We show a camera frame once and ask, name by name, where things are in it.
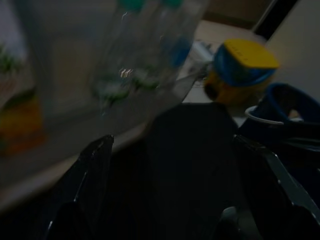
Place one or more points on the yellow bottle blue-yellow cap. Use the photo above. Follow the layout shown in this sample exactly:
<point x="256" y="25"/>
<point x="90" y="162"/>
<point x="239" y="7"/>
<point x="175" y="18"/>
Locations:
<point x="245" y="57"/>

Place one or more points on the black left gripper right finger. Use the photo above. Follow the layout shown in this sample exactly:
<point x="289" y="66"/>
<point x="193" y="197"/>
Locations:
<point x="272" y="200"/>

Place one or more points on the blue cup white rim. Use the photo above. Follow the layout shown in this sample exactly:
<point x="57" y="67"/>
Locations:
<point x="275" y="102"/>

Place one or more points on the white juice carton orange print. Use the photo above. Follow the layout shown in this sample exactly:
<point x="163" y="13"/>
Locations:
<point x="20" y="120"/>

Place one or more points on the black vertical bar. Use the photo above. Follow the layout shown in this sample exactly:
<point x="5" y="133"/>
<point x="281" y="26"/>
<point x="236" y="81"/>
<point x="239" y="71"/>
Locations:
<point x="275" y="17"/>

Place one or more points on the clear water bottle green cap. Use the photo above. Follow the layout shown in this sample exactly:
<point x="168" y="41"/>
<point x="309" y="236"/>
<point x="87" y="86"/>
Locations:
<point x="152" y="55"/>
<point x="117" y="62"/>

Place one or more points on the clear plastic bottle pack wrap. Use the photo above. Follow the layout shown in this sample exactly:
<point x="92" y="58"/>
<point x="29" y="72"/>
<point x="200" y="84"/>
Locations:
<point x="140" y="50"/>

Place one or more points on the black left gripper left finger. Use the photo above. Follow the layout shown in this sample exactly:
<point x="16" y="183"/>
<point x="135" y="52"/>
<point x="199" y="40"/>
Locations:
<point x="87" y="187"/>

